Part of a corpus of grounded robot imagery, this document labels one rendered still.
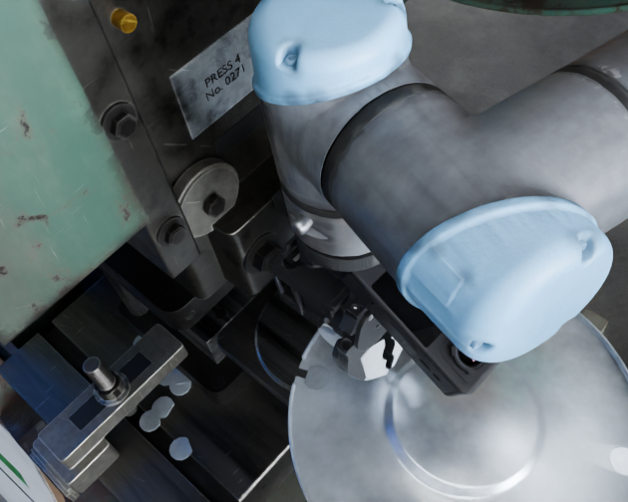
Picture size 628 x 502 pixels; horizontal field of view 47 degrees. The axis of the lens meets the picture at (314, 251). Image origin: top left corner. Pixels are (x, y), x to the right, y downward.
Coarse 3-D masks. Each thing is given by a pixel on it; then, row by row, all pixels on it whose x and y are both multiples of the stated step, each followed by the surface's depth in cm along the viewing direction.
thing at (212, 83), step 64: (128, 0) 35; (192, 0) 39; (256, 0) 42; (128, 64) 38; (192, 64) 41; (192, 128) 44; (256, 128) 49; (192, 192) 45; (256, 192) 50; (256, 256) 51
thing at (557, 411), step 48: (576, 336) 62; (336, 384) 61; (384, 384) 61; (432, 384) 60; (480, 384) 60; (528, 384) 60; (576, 384) 60; (624, 384) 60; (288, 432) 58; (336, 432) 59; (384, 432) 58; (432, 432) 58; (480, 432) 57; (528, 432) 57; (576, 432) 58; (624, 432) 58; (336, 480) 56; (384, 480) 56; (432, 480) 56; (480, 480) 55; (528, 480) 56; (576, 480) 56; (624, 480) 55
